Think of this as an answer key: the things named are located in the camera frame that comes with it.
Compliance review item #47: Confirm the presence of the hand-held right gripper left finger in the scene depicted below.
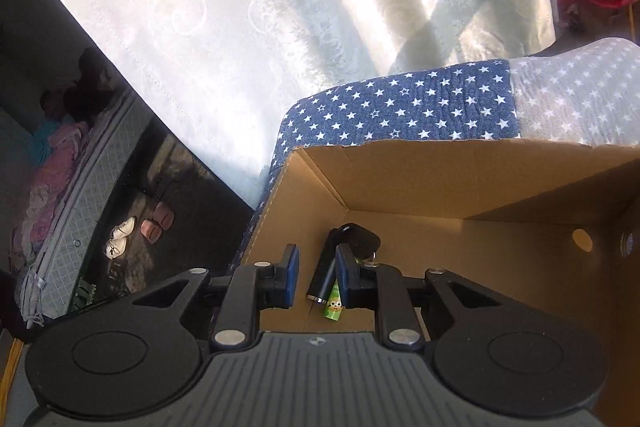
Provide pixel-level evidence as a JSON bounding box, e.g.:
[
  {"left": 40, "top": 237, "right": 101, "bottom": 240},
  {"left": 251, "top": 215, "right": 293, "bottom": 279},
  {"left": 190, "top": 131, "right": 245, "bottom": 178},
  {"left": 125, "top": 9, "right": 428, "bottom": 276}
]
[{"left": 131, "top": 243, "right": 301, "bottom": 353}]

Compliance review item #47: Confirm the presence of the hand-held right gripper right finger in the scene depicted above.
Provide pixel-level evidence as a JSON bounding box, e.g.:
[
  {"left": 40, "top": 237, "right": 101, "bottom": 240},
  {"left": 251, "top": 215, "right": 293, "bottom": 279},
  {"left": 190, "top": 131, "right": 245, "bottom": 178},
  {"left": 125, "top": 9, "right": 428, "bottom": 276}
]
[{"left": 335, "top": 243, "right": 503, "bottom": 353}]

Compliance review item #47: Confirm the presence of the black cylinder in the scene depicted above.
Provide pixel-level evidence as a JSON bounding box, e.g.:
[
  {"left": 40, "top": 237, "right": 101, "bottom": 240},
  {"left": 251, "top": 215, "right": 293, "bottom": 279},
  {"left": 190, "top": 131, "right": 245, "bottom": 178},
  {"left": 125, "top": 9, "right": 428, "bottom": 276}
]
[{"left": 306, "top": 228, "right": 342, "bottom": 303}]

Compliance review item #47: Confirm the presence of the brown cardboard box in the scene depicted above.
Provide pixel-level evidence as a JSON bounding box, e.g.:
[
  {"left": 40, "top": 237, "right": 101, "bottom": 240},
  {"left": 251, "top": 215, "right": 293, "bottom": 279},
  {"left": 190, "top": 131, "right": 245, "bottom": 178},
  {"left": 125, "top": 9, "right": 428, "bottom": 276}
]
[{"left": 234, "top": 142, "right": 640, "bottom": 427}]

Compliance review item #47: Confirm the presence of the small green printed lighter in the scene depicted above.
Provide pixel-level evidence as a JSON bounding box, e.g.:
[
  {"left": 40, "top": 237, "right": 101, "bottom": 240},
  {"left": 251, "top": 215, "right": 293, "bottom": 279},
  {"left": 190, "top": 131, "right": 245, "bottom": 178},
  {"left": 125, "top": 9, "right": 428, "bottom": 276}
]
[{"left": 321, "top": 283, "right": 345, "bottom": 323}]

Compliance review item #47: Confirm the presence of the black car key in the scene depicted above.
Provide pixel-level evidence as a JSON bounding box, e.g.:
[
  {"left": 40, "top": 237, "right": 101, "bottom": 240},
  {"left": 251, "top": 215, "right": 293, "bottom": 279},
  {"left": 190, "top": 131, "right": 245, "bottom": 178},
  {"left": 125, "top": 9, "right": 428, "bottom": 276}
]
[{"left": 336, "top": 223, "right": 382, "bottom": 267}]

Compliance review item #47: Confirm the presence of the blue and white star blanket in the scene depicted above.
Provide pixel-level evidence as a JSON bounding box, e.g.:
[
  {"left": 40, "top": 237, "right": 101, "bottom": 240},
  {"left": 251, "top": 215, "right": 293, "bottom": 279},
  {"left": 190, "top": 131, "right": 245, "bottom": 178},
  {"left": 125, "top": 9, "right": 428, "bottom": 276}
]
[{"left": 235, "top": 38, "right": 640, "bottom": 268}]

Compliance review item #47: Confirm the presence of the white quilted mattress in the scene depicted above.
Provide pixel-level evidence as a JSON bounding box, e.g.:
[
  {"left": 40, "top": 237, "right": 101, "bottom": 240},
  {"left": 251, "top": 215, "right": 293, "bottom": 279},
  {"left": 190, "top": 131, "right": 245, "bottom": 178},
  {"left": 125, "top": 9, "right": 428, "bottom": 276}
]
[{"left": 15, "top": 99, "right": 156, "bottom": 323}]

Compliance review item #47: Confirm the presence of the pink blanket pile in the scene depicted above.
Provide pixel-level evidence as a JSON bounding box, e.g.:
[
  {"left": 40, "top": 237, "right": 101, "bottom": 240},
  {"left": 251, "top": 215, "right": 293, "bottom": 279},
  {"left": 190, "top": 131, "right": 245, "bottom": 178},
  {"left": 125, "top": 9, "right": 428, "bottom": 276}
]
[{"left": 12, "top": 124, "right": 83, "bottom": 258}]

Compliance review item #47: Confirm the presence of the white patterned bedsheet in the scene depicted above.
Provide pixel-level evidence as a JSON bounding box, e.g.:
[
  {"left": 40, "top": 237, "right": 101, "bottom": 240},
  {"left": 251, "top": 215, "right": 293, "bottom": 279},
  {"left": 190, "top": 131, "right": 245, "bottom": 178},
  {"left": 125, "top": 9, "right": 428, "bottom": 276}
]
[{"left": 10, "top": 0, "right": 558, "bottom": 208}]

